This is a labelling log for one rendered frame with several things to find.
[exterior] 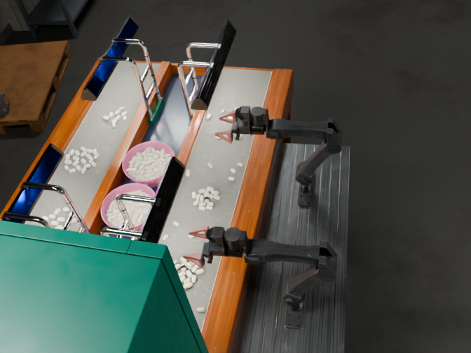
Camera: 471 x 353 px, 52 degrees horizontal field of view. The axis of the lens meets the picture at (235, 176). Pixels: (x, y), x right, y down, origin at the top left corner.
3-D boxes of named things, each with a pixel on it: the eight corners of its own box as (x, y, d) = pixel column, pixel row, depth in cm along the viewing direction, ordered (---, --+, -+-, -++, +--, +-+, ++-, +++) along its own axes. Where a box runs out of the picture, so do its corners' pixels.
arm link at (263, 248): (246, 256, 165) (338, 265, 159) (249, 234, 170) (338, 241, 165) (249, 274, 174) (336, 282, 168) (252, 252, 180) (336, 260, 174)
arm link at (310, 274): (278, 299, 189) (324, 267, 164) (280, 284, 193) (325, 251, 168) (292, 304, 190) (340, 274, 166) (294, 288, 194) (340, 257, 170)
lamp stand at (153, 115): (165, 102, 285) (146, 37, 250) (153, 126, 273) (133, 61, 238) (134, 99, 289) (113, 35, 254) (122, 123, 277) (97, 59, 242)
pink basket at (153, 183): (184, 155, 256) (181, 143, 249) (169, 195, 240) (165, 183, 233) (137, 150, 262) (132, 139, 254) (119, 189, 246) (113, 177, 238)
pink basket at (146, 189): (160, 190, 243) (155, 178, 235) (162, 234, 226) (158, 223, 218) (106, 199, 242) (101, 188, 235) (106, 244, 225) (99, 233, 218)
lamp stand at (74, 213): (100, 242, 226) (66, 183, 192) (83, 281, 214) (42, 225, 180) (64, 237, 230) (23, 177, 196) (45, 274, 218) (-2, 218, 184)
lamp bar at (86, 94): (139, 26, 272) (136, 15, 267) (96, 101, 234) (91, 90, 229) (126, 26, 274) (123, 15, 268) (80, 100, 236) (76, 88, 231)
